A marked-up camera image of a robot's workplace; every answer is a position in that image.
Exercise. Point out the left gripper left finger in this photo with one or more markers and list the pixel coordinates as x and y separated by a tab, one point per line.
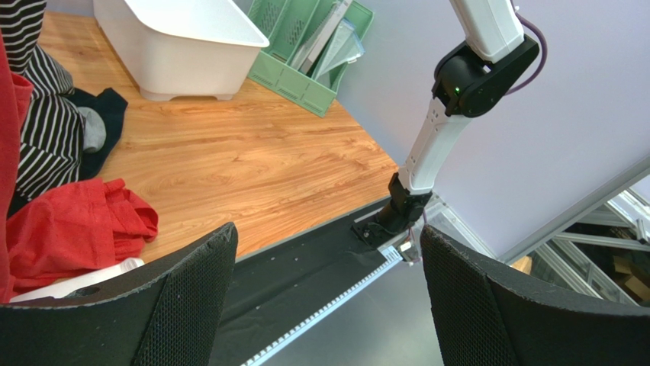
163	313

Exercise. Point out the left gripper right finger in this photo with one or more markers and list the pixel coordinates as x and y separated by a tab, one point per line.
487	313

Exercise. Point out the red tank top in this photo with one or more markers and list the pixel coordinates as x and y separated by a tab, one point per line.
69	231

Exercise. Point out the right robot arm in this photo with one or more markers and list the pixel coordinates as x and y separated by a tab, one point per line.
469	82

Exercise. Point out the black white striped top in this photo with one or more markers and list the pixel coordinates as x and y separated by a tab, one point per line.
52	135

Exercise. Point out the metal clothes rack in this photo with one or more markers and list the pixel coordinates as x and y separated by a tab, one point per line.
63	288

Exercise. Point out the grey garment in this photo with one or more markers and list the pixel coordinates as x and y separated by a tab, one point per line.
95	133

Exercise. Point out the dark navy garment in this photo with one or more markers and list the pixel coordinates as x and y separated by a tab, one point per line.
111	107

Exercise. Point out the white plastic basket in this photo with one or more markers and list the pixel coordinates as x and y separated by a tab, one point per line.
182	48

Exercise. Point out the clear document pouch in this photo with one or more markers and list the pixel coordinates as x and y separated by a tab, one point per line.
344	47

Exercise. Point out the green file organizer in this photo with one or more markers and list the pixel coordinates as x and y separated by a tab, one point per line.
298	32

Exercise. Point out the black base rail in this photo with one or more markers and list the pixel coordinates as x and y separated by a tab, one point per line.
280	293

